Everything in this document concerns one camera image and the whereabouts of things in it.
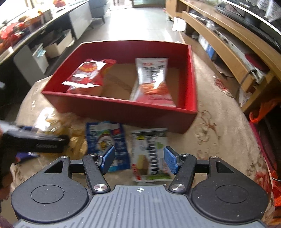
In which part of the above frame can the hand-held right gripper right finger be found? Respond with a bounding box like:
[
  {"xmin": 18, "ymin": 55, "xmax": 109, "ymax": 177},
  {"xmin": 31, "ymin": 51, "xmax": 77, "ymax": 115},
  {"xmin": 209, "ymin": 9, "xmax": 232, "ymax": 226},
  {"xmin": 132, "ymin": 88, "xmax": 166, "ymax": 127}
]
[{"xmin": 164, "ymin": 146, "xmax": 233, "ymax": 195}]

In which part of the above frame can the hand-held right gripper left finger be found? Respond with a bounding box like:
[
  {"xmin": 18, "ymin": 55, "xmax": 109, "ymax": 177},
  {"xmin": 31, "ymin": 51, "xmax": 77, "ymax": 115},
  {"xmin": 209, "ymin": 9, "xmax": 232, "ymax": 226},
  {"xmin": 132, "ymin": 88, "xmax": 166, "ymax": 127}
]
[{"xmin": 44, "ymin": 145, "xmax": 116, "ymax": 195}]

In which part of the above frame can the dark blue snack packet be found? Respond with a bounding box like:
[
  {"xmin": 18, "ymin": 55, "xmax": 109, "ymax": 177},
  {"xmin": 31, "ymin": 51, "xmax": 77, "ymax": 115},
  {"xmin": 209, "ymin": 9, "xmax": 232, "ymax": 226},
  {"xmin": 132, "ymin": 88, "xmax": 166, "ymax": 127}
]
[{"xmin": 15, "ymin": 152, "xmax": 41, "ymax": 160}]

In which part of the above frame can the blue sausage packet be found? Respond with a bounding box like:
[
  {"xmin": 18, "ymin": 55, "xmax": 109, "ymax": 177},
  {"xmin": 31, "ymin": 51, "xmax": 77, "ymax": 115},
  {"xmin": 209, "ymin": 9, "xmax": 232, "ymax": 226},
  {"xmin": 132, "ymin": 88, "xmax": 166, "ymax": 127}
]
[{"xmin": 86, "ymin": 121, "xmax": 131, "ymax": 173}]

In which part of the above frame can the green white snack packet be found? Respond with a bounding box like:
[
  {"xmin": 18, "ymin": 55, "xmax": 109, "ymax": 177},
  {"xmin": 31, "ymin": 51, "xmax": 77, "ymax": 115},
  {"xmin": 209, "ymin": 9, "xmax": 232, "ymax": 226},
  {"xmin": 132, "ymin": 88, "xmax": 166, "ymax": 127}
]
[{"xmin": 130, "ymin": 128, "xmax": 176, "ymax": 182}]

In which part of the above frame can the clear packet of yellow crisps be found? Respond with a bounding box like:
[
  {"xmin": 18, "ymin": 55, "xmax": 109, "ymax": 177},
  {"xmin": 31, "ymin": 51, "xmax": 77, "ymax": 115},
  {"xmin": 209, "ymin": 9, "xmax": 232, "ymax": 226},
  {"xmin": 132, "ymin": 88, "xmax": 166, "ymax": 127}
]
[{"xmin": 33, "ymin": 107, "xmax": 88, "ymax": 154}]

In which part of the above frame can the red cardboard box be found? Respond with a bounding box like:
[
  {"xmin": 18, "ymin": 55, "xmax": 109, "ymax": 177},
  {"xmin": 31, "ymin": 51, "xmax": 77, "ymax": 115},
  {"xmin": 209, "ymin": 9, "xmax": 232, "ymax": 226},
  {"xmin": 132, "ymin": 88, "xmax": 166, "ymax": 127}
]
[{"xmin": 41, "ymin": 41, "xmax": 198, "ymax": 134}]

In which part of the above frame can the long red white snack packet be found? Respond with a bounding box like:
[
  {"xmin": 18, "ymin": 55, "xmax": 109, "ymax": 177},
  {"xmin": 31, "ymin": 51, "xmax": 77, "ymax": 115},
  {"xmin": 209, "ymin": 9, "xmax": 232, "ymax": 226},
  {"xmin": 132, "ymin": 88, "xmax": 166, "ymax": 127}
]
[{"xmin": 129, "ymin": 57, "xmax": 176, "ymax": 108}]

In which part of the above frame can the red chip bag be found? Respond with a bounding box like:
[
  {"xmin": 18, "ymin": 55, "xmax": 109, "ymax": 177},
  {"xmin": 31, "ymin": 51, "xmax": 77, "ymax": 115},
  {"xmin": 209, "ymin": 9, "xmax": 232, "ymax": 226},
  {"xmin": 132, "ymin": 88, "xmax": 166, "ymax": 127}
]
[{"xmin": 61, "ymin": 58, "xmax": 117, "ymax": 96}]

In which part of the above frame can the floral beige tablecloth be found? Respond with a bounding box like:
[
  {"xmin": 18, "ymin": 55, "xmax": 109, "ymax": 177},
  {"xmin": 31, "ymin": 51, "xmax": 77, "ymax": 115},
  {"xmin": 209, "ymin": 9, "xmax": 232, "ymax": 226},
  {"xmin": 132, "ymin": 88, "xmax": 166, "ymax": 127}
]
[{"xmin": 9, "ymin": 76, "xmax": 275, "ymax": 211}]

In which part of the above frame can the grey white panel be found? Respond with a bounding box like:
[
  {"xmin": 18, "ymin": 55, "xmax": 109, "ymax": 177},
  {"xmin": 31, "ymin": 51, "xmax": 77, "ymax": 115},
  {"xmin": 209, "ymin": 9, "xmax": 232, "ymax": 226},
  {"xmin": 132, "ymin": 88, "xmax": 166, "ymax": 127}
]
[{"xmin": 13, "ymin": 44, "xmax": 50, "ymax": 81}]

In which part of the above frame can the open cardboard box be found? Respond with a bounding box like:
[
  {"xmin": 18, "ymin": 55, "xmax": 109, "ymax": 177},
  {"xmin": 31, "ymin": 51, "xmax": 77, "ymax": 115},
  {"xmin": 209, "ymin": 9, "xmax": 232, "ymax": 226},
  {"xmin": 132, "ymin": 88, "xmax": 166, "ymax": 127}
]
[{"xmin": 45, "ymin": 36, "xmax": 74, "ymax": 59}]

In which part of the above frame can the orange plastic bag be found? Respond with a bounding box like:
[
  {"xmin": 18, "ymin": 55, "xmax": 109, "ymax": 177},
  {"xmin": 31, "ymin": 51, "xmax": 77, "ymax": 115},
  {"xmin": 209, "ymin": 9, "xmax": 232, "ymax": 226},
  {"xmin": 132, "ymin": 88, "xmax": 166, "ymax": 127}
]
[{"xmin": 248, "ymin": 99, "xmax": 281, "ymax": 187}]

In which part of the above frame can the pile of red packets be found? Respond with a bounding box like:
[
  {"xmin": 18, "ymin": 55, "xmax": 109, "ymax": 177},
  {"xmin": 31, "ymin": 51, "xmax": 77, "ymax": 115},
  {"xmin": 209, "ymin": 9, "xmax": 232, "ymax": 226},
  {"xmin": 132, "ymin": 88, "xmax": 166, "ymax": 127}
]
[{"xmin": 0, "ymin": 21, "xmax": 30, "ymax": 48}]

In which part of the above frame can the blue white box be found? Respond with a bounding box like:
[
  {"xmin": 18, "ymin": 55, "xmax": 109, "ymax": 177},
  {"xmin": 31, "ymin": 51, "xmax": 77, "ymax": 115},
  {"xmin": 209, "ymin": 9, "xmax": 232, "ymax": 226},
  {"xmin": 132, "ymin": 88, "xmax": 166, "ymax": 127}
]
[{"xmin": 198, "ymin": 35, "xmax": 216, "ymax": 60}]

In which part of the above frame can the dark long counter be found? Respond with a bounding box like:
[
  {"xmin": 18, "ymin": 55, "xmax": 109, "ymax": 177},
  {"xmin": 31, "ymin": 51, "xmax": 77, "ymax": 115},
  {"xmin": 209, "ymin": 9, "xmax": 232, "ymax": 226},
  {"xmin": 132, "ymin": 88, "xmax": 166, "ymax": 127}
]
[{"xmin": 0, "ymin": 0, "xmax": 89, "ymax": 66}]

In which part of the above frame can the wooden television cabinet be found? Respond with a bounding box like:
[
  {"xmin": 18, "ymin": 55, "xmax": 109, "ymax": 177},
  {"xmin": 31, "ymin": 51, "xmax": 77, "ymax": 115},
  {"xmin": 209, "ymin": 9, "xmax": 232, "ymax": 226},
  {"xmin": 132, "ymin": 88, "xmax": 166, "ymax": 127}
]
[{"xmin": 166, "ymin": 0, "xmax": 281, "ymax": 114}]

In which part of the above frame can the white media player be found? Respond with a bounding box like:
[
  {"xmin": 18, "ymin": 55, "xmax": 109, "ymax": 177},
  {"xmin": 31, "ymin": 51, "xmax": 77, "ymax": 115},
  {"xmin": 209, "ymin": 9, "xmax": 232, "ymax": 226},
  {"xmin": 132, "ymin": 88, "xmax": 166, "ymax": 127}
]
[{"xmin": 214, "ymin": 28, "xmax": 267, "ymax": 84}]

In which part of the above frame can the dark red folder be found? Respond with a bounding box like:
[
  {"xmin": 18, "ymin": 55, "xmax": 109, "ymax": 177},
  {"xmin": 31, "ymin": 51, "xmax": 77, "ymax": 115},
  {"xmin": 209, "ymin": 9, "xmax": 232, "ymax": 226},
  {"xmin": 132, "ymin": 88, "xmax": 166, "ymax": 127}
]
[{"xmin": 246, "ymin": 54, "xmax": 270, "ymax": 71}]

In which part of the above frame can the white cabinet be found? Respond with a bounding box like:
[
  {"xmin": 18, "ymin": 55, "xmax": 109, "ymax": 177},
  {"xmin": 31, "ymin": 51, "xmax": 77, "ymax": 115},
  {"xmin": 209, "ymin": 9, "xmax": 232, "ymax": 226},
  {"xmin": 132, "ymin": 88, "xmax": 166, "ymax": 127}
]
[{"xmin": 68, "ymin": 2, "xmax": 93, "ymax": 40}]

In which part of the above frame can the white plastic bag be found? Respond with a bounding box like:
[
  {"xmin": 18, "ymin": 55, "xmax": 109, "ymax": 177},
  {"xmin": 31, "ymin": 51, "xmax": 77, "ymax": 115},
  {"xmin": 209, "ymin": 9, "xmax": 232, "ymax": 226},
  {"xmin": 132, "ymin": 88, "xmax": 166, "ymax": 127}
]
[{"xmin": 171, "ymin": 18, "xmax": 187, "ymax": 32}]

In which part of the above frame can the grey armchair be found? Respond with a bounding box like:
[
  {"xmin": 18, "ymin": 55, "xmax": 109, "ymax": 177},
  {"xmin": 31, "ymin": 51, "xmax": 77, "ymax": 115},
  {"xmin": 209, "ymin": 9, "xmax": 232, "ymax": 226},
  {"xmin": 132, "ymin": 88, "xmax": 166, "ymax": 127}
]
[{"xmin": 89, "ymin": 0, "xmax": 111, "ymax": 24}]

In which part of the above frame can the black television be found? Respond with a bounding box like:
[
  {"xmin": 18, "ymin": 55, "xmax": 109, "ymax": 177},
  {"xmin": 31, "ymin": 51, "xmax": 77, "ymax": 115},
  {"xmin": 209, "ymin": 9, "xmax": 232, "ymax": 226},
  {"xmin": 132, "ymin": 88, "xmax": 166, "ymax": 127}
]
[{"xmin": 215, "ymin": 0, "xmax": 281, "ymax": 47}]

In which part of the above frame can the black cable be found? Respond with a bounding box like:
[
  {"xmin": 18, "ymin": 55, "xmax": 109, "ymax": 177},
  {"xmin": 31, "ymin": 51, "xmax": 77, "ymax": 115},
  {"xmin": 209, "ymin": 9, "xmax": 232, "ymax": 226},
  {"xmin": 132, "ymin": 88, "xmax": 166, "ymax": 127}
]
[{"xmin": 240, "ymin": 70, "xmax": 255, "ymax": 85}]

